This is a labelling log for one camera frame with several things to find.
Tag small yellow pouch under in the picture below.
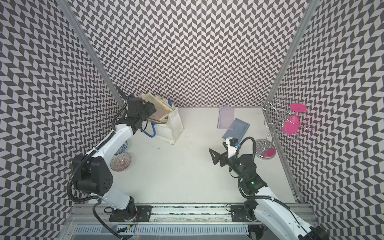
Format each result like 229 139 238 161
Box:
141 93 175 123

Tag dark blue pouch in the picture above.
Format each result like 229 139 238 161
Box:
223 118 250 143

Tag white canvas bag blue handles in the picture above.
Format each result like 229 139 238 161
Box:
141 98 184 145

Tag lilac mesh pouch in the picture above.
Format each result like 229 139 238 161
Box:
217 106 235 130

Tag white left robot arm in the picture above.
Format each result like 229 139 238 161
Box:
67 95 156 221

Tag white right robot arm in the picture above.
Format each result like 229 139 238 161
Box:
209 149 329 240

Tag blue patterned ceramic bowl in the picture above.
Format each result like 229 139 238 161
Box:
115 141 128 155

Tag pink glass dish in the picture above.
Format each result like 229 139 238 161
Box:
110 153 132 172

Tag magenta plastic wine glass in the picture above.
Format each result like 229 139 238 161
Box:
282 103 307 136

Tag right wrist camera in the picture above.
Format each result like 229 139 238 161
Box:
226 137 240 159

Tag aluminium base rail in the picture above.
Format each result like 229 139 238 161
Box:
68 203 319 225

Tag silver wire glass rack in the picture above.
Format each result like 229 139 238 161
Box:
262 98 315 140

